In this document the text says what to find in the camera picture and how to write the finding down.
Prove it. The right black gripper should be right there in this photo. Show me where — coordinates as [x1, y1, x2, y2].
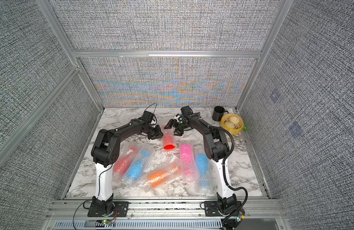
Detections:
[163, 119, 188, 136]

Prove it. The red plastic wine glass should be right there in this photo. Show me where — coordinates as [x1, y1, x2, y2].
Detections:
[162, 125, 177, 150]

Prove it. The clear bubble wrap sheet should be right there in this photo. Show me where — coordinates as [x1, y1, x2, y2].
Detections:
[160, 123, 180, 151]

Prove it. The pink plastic wine glass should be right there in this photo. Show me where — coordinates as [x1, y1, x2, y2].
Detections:
[179, 143, 196, 177]

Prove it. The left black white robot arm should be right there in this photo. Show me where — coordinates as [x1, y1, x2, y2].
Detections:
[91, 119, 163, 216]

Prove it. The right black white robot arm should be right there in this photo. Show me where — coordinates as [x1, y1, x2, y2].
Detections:
[164, 112, 239, 215]

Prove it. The wrapped blue wine glass left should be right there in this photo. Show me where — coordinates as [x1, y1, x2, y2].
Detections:
[123, 149, 152, 185]

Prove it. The wrapped blue wine glass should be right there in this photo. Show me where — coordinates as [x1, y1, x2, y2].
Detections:
[195, 153, 213, 195]
[123, 149, 152, 185]

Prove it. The wrapped red wine glass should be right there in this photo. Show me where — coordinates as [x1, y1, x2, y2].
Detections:
[113, 145, 139, 184]

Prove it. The wrapped orange wine glass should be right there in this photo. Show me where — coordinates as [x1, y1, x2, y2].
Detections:
[143, 163, 179, 191]

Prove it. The wrapped blue wine glass right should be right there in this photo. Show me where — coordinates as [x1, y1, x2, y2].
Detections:
[195, 153, 213, 195]

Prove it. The black mug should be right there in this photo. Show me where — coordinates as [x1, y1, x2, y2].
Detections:
[211, 106, 229, 122]

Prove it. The yellow bowl with buns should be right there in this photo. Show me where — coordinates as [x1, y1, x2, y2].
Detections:
[220, 113, 247, 136]

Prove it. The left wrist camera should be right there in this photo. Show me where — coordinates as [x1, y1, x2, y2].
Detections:
[140, 111, 154, 124]

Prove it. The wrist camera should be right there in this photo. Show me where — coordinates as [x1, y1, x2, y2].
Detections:
[181, 106, 194, 117]
[140, 111, 154, 124]

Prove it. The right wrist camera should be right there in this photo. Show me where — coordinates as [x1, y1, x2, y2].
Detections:
[181, 106, 194, 117]

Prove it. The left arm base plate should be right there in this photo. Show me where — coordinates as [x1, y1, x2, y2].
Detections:
[87, 201, 129, 218]

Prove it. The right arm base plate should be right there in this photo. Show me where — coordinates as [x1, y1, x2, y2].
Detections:
[201, 200, 241, 217]

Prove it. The aluminium front rail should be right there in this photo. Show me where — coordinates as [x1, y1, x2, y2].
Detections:
[45, 197, 287, 219]

